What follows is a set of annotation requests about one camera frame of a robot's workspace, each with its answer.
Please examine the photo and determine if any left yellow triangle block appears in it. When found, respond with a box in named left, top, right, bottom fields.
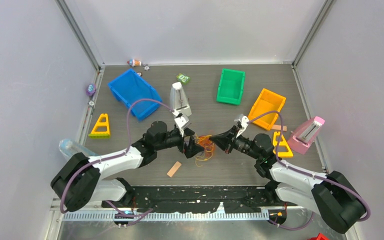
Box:
left=88, top=113, right=111, bottom=139

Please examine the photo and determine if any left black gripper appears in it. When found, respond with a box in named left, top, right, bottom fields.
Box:
left=155, top=127, right=204, bottom=157

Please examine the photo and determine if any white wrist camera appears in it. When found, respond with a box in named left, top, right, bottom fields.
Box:
left=174, top=113, right=191, bottom=137
left=234, top=114, right=250, bottom=138

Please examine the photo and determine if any small figurine toy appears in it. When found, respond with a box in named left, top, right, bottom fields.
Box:
left=126, top=58, right=142, bottom=67

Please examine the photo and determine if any right yellow triangle block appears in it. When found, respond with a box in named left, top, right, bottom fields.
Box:
left=272, top=131, right=294, bottom=158

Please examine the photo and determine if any blue transparent metronome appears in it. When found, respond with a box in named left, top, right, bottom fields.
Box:
left=58, top=138, right=98, bottom=162

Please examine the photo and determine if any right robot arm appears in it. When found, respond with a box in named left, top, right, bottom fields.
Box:
left=209, top=128, right=369, bottom=234

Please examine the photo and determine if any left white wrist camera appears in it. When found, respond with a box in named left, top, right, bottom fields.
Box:
left=174, top=113, right=191, bottom=137

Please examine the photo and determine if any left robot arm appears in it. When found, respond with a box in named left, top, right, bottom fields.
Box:
left=50, top=121, right=204, bottom=213

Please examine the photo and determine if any tan block by bin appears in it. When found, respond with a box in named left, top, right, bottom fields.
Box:
left=271, top=124, right=288, bottom=131

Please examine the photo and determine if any pink metronome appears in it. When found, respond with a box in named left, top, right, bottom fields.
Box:
left=287, top=116, right=325, bottom=155

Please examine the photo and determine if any orange plastic bin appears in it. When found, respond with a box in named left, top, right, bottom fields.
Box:
left=247, top=88, right=287, bottom=131

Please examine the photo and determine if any purple small toy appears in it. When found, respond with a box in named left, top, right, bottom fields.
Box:
left=86, top=83, right=97, bottom=97

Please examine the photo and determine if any blue plastic bin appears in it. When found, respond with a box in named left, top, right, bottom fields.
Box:
left=107, top=69, right=162, bottom=121

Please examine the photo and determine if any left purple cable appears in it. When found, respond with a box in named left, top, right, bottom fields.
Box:
left=60, top=98, right=180, bottom=215

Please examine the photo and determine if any green number tile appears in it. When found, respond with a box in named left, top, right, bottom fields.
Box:
left=176, top=73, right=191, bottom=85

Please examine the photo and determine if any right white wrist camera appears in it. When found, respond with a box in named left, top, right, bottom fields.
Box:
left=234, top=114, right=250, bottom=138

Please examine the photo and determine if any white metronome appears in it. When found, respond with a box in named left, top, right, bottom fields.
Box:
left=169, top=82, right=192, bottom=117

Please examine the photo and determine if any red object at corner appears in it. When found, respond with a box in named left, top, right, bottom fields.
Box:
left=308, top=233, right=330, bottom=240

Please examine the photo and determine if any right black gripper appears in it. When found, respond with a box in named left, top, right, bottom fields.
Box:
left=209, top=125, right=262, bottom=161

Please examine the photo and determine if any tan wooden stick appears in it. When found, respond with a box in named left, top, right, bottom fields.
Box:
left=166, top=161, right=182, bottom=178

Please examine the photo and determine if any yellow triangle block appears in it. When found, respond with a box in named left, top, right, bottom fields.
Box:
left=272, top=131, right=294, bottom=158
left=88, top=113, right=111, bottom=139

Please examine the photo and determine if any green plastic bin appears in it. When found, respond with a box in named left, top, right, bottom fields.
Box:
left=216, top=68, right=246, bottom=106

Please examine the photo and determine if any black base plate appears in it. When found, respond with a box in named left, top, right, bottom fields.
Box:
left=113, top=186, right=285, bottom=214

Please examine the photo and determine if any yellow thin cable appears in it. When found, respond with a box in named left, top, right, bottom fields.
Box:
left=193, top=134, right=217, bottom=168

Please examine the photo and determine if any purple cable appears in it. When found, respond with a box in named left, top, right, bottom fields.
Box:
left=60, top=98, right=180, bottom=215
left=246, top=110, right=372, bottom=231

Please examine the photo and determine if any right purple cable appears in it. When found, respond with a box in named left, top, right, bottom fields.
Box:
left=246, top=110, right=372, bottom=231

